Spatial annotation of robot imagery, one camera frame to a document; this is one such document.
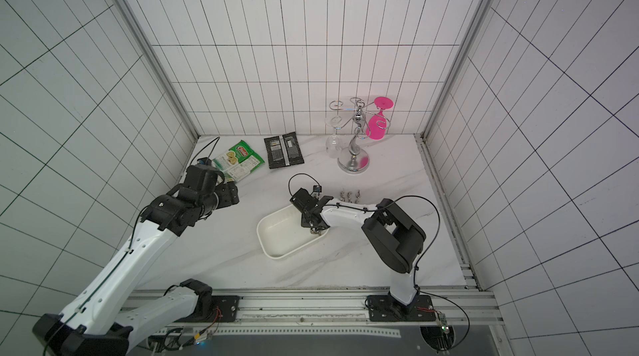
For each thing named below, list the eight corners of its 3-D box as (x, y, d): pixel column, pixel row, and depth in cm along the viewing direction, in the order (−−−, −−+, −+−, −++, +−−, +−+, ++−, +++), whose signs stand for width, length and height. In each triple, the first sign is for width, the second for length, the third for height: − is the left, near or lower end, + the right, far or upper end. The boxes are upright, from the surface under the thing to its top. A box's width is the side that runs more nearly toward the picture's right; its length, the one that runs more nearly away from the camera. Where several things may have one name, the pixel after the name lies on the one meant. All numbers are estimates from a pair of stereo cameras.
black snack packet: (270, 170, 109) (269, 167, 107) (264, 140, 121) (263, 137, 119) (305, 162, 112) (304, 159, 110) (296, 134, 124) (296, 131, 122)
